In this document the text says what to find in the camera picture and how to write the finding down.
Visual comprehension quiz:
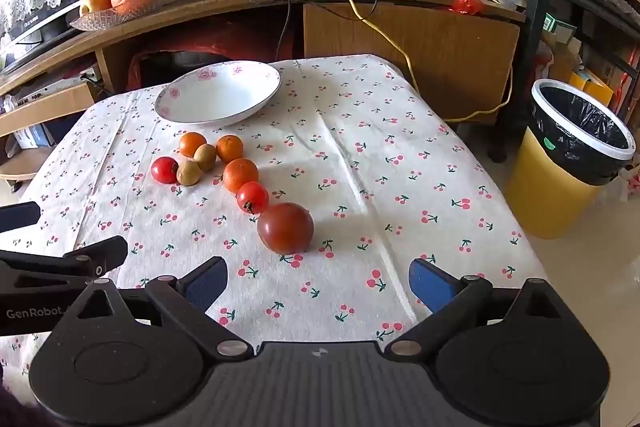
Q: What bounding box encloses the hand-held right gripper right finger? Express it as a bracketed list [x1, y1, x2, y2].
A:
[382, 257, 576, 361]

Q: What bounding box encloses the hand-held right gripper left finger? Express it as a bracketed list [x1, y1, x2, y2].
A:
[65, 256, 254, 361]

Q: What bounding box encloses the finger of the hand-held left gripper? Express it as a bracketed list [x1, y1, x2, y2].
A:
[0, 235, 129, 292]
[0, 201, 41, 234]

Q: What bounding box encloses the large dark red tomato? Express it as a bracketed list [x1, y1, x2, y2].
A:
[257, 202, 315, 256]

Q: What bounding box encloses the small red tomato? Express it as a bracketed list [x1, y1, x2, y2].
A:
[236, 181, 270, 215]
[151, 157, 179, 184]

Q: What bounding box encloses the brown kiwi fruit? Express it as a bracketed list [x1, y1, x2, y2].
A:
[194, 144, 217, 172]
[176, 160, 202, 186]

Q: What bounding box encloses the small mandarin orange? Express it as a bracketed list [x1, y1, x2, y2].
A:
[216, 135, 245, 163]
[223, 158, 260, 194]
[178, 132, 208, 158]

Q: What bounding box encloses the white floral bowl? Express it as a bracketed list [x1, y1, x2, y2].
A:
[154, 60, 282, 126]

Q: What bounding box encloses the white flat device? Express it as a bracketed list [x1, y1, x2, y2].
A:
[7, 69, 102, 110]

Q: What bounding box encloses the cherry print tablecloth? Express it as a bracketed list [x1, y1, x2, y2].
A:
[0, 53, 551, 408]

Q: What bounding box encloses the yellow trash bin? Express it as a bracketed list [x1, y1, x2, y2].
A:
[505, 78, 636, 241]

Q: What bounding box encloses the glass fruit dish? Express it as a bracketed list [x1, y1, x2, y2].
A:
[69, 0, 179, 32]

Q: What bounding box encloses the black trash bag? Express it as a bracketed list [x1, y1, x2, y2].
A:
[531, 85, 632, 186]

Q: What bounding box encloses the yellow apple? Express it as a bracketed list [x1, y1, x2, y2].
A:
[79, 0, 115, 16]

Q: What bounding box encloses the wooden cabinet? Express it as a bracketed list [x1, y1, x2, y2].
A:
[0, 0, 527, 182]

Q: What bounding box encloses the yellow box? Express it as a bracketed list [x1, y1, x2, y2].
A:
[569, 67, 614, 106]

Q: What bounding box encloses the green and white box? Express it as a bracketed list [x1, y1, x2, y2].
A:
[543, 12, 576, 46]

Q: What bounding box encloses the black metal rack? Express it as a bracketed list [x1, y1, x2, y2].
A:
[462, 0, 640, 164]

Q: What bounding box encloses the yellow cable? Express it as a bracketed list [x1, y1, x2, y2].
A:
[215, 0, 514, 124]

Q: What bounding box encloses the black cable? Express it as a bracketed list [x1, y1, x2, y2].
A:
[274, 0, 295, 64]

